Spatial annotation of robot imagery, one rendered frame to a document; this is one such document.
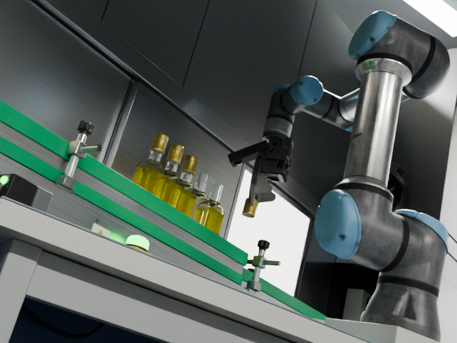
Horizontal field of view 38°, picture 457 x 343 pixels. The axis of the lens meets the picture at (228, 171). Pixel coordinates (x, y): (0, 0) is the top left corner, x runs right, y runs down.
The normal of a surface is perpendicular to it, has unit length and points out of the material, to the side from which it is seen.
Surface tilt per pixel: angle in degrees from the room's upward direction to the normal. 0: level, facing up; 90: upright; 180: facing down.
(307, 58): 90
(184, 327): 90
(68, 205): 90
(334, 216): 98
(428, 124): 90
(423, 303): 77
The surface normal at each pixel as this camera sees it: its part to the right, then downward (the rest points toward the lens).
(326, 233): -0.90, -0.25
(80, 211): 0.78, -0.04
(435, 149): -0.58, -0.43
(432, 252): 0.39, -0.17
